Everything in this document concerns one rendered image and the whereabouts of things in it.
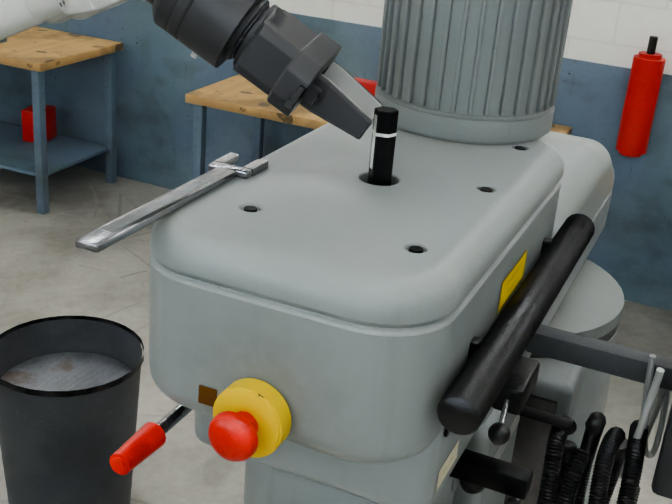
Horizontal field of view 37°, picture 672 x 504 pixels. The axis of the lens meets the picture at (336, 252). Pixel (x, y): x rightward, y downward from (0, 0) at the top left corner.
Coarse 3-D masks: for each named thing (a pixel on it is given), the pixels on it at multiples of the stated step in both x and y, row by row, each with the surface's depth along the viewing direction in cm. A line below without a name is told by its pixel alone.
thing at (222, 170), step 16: (224, 160) 90; (256, 160) 91; (208, 176) 86; (224, 176) 86; (240, 176) 88; (176, 192) 81; (192, 192) 82; (144, 208) 78; (160, 208) 78; (176, 208) 80; (112, 224) 74; (128, 224) 74; (144, 224) 76; (80, 240) 71; (96, 240) 71; (112, 240) 72
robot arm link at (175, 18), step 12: (144, 0) 89; (156, 0) 85; (168, 0) 84; (180, 0) 84; (192, 0) 83; (156, 12) 85; (168, 12) 85; (180, 12) 84; (156, 24) 88; (168, 24) 86; (180, 24) 85
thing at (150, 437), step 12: (180, 408) 87; (168, 420) 85; (180, 420) 87; (144, 432) 82; (156, 432) 83; (132, 444) 81; (144, 444) 81; (156, 444) 82; (120, 456) 79; (132, 456) 80; (144, 456) 81; (120, 468) 79; (132, 468) 80
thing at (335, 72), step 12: (324, 72) 91; (336, 72) 90; (348, 72) 91; (336, 84) 91; (348, 84) 91; (360, 84) 91; (348, 96) 91; (360, 96) 91; (372, 96) 91; (372, 108) 91
